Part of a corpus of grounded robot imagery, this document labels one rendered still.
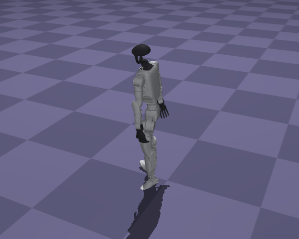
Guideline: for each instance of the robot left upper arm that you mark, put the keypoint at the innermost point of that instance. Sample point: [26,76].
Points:
[138,83]

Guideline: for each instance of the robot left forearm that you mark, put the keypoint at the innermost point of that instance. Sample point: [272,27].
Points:
[138,115]

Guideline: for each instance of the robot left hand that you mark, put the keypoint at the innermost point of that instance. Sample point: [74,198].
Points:
[140,135]

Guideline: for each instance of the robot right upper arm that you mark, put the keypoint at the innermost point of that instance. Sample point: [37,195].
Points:
[157,64]

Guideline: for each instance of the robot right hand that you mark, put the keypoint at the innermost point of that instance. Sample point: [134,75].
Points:
[163,108]

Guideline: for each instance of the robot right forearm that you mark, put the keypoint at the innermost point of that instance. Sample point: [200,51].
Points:
[160,100]

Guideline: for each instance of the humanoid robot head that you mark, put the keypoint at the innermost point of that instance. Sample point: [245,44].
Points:
[142,50]

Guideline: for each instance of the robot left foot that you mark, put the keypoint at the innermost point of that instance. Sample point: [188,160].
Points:
[149,184]

